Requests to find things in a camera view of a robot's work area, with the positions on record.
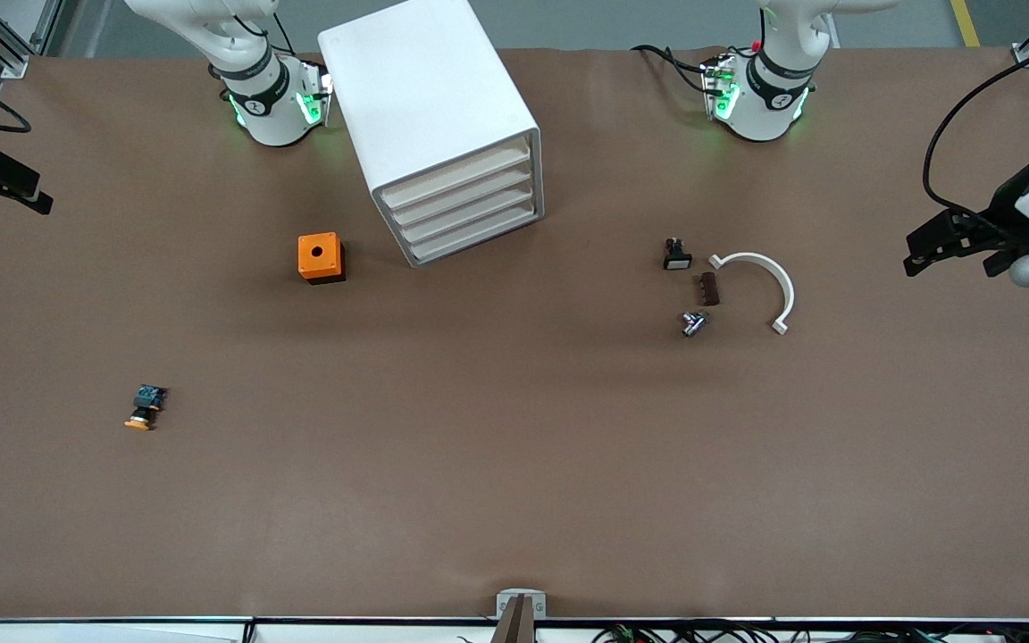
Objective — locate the small black pushbutton switch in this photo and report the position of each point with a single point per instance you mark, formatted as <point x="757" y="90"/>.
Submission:
<point x="677" y="259"/>

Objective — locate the brown terminal block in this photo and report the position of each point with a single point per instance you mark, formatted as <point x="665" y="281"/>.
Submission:
<point x="706" y="289"/>

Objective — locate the grey metal mount bracket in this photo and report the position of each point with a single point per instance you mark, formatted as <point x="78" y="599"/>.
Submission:
<point x="506" y="603"/>

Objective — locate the brown mount bar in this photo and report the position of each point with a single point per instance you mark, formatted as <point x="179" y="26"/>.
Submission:
<point x="516" y="625"/>

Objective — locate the small silver metal connector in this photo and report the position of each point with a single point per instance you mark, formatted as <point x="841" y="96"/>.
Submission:
<point x="694" y="323"/>

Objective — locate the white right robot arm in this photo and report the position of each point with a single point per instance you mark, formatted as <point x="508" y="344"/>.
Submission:
<point x="269" y="116"/>

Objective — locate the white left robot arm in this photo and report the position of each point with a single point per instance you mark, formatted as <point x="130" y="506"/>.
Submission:
<point x="760" y="107"/>

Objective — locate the orange pushbutton with black body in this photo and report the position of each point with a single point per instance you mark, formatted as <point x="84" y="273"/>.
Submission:
<point x="144" y="411"/>

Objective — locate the white curved plastic arc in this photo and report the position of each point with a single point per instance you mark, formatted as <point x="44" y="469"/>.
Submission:
<point x="769" y="266"/>

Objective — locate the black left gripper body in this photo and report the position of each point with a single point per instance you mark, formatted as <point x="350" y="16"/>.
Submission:
<point x="1002" y="214"/>

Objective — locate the orange box with hole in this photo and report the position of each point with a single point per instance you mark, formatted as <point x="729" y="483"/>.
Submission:
<point x="309" y="263"/>

